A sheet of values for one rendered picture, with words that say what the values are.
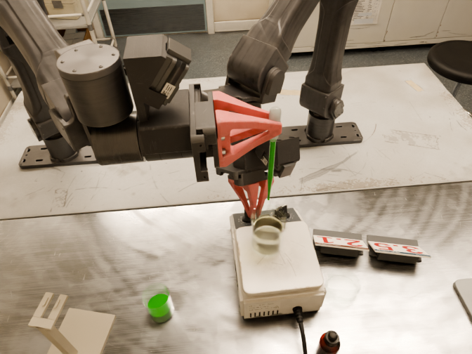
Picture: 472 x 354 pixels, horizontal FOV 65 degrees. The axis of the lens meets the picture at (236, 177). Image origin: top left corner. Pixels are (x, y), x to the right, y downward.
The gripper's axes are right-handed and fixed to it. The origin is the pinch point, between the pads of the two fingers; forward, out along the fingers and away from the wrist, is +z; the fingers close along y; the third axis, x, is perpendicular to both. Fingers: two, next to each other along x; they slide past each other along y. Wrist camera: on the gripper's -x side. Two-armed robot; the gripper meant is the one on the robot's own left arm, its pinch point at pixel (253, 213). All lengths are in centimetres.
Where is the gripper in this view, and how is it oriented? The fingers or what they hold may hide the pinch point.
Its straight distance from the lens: 66.6
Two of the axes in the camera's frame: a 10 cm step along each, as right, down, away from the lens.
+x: -5.5, -1.6, 8.2
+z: 1.0, 9.6, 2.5
